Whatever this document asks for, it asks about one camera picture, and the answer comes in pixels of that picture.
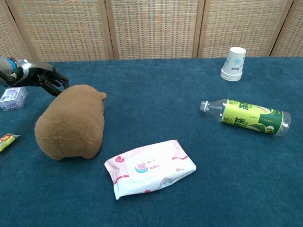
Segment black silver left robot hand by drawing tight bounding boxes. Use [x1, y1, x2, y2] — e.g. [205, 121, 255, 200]
[11, 58, 70, 97]

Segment brown plush toy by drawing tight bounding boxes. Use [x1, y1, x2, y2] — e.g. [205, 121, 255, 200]
[34, 84, 107, 161]

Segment clear plastic box purple contents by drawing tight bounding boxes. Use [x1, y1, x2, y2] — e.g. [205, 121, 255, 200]
[0, 86, 28, 112]

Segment woven folding screen panel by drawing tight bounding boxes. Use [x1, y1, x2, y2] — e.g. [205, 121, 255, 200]
[0, 0, 34, 62]
[5, 0, 115, 62]
[269, 0, 303, 57]
[105, 0, 205, 60]
[197, 0, 295, 59]

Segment yellow snack packet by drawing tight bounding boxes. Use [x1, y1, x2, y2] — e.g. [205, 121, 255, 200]
[0, 133, 20, 153]

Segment dark teal tablecloth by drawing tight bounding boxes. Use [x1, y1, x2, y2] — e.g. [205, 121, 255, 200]
[0, 56, 303, 227]

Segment white pink wet wipes pack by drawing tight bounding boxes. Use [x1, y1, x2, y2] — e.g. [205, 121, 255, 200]
[104, 139, 197, 201]

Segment white printed paper cup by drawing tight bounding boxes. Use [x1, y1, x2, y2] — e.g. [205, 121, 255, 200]
[221, 70, 243, 78]
[220, 73, 243, 80]
[220, 75, 243, 82]
[221, 46, 247, 75]

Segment clear bottle with green label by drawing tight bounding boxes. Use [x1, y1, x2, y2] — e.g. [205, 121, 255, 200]
[200, 99, 292, 137]

